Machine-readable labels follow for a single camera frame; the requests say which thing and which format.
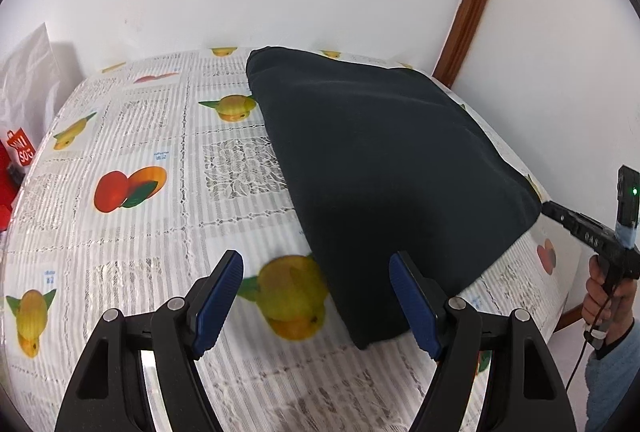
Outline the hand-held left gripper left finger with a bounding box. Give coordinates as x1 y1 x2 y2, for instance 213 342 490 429
54 249 245 432

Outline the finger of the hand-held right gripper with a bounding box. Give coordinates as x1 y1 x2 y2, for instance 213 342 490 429
541 201 577 229

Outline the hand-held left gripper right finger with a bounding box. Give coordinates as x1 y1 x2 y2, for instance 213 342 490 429
389 251 576 432

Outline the black t-shirt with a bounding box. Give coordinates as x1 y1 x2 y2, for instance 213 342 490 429
245 46 543 352

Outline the person's right hand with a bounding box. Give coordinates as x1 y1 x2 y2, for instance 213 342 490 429
581 256 638 339

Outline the brown wooden baseboard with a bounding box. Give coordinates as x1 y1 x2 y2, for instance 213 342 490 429
554 306 585 334

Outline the fruit print tablecloth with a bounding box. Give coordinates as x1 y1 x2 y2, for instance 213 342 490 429
0 46 583 432

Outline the red bag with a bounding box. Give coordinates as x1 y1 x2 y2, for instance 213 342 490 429
0 127 38 233

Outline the white plastic bag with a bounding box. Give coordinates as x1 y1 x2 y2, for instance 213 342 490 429
0 22 63 153

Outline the black cable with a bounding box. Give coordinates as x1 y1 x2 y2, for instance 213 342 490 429
565 324 598 393

